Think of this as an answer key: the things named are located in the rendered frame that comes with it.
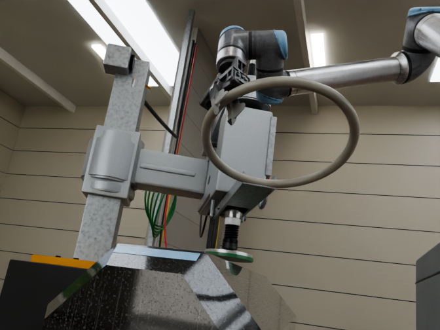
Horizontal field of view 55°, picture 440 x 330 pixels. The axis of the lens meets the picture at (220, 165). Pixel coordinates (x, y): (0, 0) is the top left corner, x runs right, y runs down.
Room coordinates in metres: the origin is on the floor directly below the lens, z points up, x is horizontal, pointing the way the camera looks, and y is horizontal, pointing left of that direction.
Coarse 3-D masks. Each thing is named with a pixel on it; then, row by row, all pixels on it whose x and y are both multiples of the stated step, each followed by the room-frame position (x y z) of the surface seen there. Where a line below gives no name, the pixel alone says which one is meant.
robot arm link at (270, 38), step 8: (256, 32) 1.15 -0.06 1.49; (264, 32) 1.14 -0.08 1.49; (272, 32) 1.14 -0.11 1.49; (280, 32) 1.14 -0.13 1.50; (256, 40) 1.14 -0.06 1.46; (264, 40) 1.14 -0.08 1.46; (272, 40) 1.14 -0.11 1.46; (280, 40) 1.13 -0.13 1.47; (256, 48) 1.15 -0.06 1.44; (264, 48) 1.15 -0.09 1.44; (272, 48) 1.15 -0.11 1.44; (280, 48) 1.14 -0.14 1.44; (256, 56) 1.18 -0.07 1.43; (264, 56) 1.17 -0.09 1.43; (272, 56) 1.17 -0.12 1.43; (280, 56) 1.17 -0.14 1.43; (256, 64) 1.22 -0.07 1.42; (264, 64) 1.19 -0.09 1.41; (272, 64) 1.18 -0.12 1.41; (280, 64) 1.19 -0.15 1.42
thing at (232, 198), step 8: (240, 184) 1.47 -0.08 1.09; (248, 184) 1.45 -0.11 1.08; (256, 184) 1.45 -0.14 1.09; (232, 192) 1.62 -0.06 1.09; (240, 192) 1.57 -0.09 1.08; (248, 192) 1.56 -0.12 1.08; (256, 192) 1.54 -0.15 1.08; (264, 192) 1.53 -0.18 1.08; (224, 200) 1.82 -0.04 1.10; (232, 200) 1.71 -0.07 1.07; (240, 200) 1.69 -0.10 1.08; (248, 200) 1.67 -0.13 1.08; (256, 200) 1.65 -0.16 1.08; (208, 208) 2.09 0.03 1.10; (216, 208) 2.05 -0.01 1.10; (224, 208) 1.86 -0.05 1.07; (248, 208) 1.80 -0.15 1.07; (216, 216) 2.05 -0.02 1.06; (224, 216) 2.09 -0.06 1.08
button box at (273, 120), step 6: (270, 120) 1.81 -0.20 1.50; (270, 126) 1.80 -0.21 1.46; (270, 132) 1.80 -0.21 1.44; (270, 138) 1.80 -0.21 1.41; (270, 144) 1.80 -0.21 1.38; (270, 150) 1.81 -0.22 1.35; (270, 156) 1.81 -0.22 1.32; (270, 162) 1.81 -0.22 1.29; (270, 168) 1.81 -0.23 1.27; (270, 174) 1.81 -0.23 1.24
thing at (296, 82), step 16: (256, 80) 1.04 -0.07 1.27; (272, 80) 1.03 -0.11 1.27; (288, 80) 1.02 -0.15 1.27; (304, 80) 1.02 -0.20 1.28; (240, 96) 1.08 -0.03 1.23; (336, 96) 1.05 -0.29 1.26; (208, 112) 1.16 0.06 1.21; (352, 112) 1.10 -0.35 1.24; (208, 128) 1.21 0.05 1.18; (352, 128) 1.16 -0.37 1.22; (208, 144) 1.28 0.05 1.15; (352, 144) 1.22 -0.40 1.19; (336, 160) 1.31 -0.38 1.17; (240, 176) 1.42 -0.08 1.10; (304, 176) 1.41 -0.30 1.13; (320, 176) 1.38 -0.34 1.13
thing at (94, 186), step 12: (96, 132) 2.34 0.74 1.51; (108, 132) 2.34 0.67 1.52; (120, 132) 2.34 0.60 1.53; (132, 132) 2.37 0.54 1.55; (144, 144) 2.50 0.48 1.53; (132, 156) 2.37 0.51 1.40; (132, 168) 2.37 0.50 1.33; (84, 180) 2.34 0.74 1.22; (96, 180) 2.35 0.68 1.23; (108, 180) 2.36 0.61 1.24; (84, 192) 2.36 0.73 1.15; (96, 192) 2.35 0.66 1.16; (108, 192) 2.36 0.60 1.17; (120, 192) 2.37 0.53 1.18; (132, 192) 2.45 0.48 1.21
